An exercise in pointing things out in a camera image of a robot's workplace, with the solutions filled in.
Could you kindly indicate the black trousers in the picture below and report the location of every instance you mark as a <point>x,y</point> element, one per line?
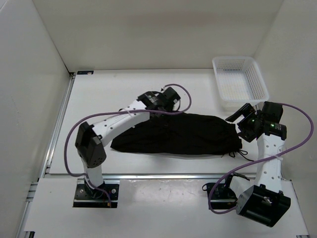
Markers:
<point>183,134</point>

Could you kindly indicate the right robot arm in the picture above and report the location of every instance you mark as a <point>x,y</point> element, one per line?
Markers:
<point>261,199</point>

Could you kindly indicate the aluminium rail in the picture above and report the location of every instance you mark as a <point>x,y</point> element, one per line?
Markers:
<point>160,176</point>
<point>284,173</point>
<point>46,161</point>

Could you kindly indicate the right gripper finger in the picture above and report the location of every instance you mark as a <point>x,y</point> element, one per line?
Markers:
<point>247,135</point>
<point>244,111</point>

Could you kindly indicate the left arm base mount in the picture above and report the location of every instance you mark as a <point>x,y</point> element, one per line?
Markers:
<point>84,197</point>

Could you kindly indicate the right aluminium rail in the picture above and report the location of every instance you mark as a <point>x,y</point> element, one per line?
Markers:
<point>284,173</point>

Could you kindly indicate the white plastic mesh basket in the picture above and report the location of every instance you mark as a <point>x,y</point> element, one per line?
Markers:
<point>239,81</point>

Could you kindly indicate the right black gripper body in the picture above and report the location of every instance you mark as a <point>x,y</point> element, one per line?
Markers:
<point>247,123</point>

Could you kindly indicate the front aluminium rail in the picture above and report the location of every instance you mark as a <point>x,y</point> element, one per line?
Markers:
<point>160,176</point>

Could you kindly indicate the left aluminium rail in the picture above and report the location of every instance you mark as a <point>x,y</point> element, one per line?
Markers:
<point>46,161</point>

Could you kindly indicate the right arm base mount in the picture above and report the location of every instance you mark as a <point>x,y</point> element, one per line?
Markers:
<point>223,198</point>

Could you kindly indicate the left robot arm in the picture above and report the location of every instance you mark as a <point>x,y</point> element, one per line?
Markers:
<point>91,139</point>

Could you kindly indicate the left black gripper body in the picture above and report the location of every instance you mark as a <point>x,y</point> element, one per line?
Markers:
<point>163,117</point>

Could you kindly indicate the blue label sticker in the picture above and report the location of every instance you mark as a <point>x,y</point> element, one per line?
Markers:
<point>85,72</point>

